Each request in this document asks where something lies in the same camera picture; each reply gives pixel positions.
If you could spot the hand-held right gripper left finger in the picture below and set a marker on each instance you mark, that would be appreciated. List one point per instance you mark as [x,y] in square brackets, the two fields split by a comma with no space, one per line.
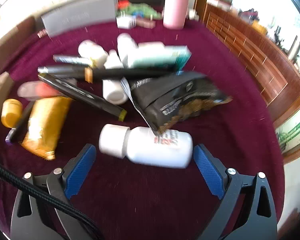
[81,170]

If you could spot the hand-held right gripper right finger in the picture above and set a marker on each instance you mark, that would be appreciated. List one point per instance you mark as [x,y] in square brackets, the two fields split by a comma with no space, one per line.
[207,172]

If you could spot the orange snack packet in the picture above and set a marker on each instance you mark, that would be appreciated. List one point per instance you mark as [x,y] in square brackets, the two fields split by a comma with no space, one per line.
[45,127]

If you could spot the large white medicine bottle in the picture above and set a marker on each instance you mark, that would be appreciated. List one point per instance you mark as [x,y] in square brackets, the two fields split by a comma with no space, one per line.
[145,147]

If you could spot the black snack packet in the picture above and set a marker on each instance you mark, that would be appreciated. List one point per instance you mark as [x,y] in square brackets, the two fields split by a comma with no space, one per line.
[175,97]

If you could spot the small white red-label bottle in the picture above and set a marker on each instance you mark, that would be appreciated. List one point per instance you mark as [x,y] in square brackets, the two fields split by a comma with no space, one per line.
[114,92]

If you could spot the small yellow bottle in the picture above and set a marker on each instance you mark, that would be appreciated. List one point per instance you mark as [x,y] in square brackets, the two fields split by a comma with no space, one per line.
[11,112]

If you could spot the grey marker yellow tip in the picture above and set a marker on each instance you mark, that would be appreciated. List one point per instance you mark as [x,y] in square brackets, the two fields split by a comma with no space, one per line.
[72,60]

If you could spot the white plastic bottle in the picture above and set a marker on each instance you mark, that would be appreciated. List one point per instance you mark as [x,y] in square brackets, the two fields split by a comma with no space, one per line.
[92,51]
[126,45]

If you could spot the teal tissue pack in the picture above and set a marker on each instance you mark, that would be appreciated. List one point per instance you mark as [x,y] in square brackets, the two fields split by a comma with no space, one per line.
[160,58]

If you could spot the pink orange plastic tube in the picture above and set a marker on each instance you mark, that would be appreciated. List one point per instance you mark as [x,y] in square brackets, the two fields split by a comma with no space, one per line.
[40,90]

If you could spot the green plant picture panel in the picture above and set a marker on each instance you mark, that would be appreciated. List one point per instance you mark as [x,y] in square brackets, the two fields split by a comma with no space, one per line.
[293,132]

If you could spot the long black marker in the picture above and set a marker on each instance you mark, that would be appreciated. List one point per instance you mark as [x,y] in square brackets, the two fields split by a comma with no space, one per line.
[135,73]

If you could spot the wooden cabinet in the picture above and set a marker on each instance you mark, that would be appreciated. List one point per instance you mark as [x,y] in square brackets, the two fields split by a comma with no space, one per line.
[252,55]

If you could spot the yellow box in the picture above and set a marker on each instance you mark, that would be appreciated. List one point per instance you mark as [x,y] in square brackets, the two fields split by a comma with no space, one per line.
[259,27]

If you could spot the white charger box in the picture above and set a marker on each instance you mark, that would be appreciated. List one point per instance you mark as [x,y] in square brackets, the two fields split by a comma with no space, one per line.
[125,22]

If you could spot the grey cardboard box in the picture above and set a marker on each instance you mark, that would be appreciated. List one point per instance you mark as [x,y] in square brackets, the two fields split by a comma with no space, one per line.
[77,15]

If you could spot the small brown packet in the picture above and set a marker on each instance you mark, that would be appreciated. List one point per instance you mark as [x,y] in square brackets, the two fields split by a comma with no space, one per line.
[146,23]

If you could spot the small blue plastic item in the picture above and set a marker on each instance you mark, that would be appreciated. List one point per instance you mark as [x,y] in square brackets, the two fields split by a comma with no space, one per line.
[138,13]

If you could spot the pink thermos bottle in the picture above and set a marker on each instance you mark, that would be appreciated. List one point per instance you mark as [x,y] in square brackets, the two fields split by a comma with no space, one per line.
[175,7]

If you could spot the red bag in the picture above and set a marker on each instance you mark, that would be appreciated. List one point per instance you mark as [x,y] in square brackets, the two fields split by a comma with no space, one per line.
[123,4]

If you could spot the green cloth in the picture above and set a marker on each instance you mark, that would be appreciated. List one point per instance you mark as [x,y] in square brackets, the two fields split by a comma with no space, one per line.
[145,10]

